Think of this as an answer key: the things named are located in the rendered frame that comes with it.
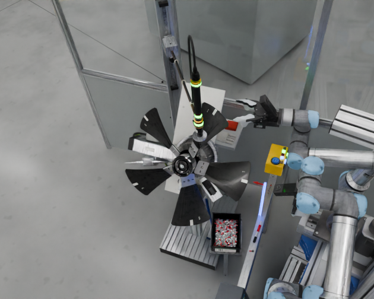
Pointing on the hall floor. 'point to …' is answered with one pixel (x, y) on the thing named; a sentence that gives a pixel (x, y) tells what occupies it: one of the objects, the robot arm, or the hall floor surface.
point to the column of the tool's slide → (174, 96)
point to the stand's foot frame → (175, 239)
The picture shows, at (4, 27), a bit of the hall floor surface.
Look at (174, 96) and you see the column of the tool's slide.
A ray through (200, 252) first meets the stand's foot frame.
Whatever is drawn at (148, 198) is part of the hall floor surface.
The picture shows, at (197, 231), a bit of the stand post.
